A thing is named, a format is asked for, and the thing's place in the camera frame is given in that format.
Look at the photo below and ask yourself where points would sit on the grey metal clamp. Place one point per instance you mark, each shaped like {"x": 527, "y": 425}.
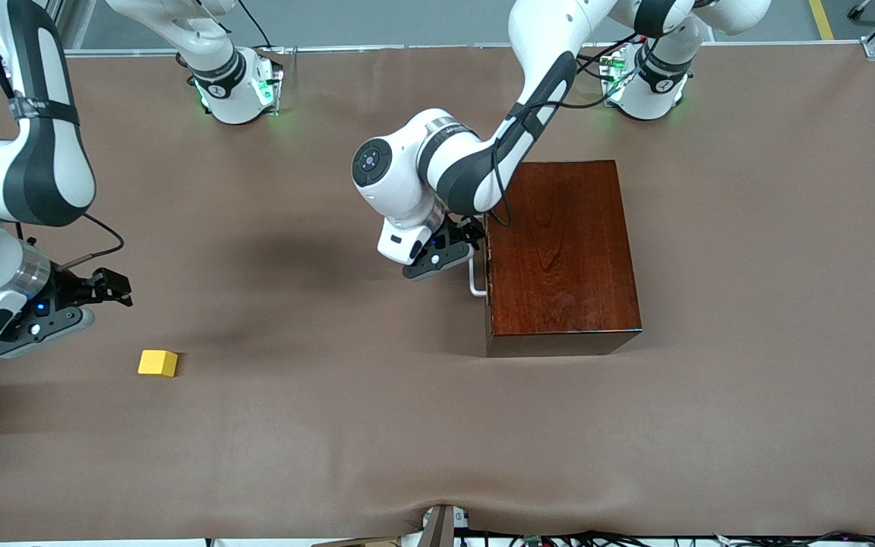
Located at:
{"x": 437, "y": 528}

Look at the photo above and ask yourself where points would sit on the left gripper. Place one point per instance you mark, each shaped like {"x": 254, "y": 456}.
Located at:
{"x": 455, "y": 232}

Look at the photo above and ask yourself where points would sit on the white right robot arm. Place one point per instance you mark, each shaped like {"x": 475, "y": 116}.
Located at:
{"x": 42, "y": 175}

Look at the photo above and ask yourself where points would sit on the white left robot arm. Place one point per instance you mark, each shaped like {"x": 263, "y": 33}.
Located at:
{"x": 468, "y": 167}

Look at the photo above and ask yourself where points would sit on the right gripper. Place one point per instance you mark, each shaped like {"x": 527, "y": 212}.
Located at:
{"x": 71, "y": 292}

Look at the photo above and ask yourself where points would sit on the dark brown wooden cabinet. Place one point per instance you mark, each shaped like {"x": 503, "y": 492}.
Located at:
{"x": 567, "y": 258}

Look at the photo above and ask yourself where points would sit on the brown table mat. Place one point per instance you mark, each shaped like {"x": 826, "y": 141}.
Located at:
{"x": 331, "y": 456}

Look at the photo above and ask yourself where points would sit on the yellow block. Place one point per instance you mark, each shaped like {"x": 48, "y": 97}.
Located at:
{"x": 156, "y": 363}

